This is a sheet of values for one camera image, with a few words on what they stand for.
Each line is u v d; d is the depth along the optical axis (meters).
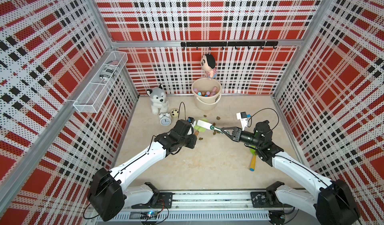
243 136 0.67
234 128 0.69
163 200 0.74
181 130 0.60
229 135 0.71
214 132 0.97
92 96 0.91
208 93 1.01
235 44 0.89
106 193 0.39
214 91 1.07
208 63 0.91
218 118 1.08
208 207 0.73
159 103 0.99
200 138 0.97
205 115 1.08
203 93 1.01
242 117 0.70
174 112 1.07
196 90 1.00
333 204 0.40
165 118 0.98
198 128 0.84
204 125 0.78
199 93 1.00
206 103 0.99
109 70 0.78
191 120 0.72
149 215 0.69
